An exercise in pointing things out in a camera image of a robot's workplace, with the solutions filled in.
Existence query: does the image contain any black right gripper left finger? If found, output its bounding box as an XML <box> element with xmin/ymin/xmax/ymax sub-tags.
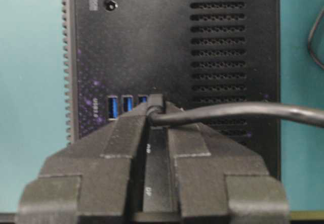
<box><xmin>15</xmin><ymin>103</ymin><xmax>148</xmax><ymax>223</ymax></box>

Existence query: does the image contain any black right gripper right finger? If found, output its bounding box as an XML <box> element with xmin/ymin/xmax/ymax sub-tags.
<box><xmin>163</xmin><ymin>101</ymin><xmax>291</xmax><ymax>224</ymax></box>

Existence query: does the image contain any black USB cable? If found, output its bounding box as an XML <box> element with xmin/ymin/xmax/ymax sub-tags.
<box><xmin>146</xmin><ymin>6</ymin><xmax>324</xmax><ymax>130</ymax></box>

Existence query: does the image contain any black mini PC box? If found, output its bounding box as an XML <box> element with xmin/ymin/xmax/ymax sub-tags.
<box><xmin>62</xmin><ymin>0</ymin><xmax>280</xmax><ymax>220</ymax></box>

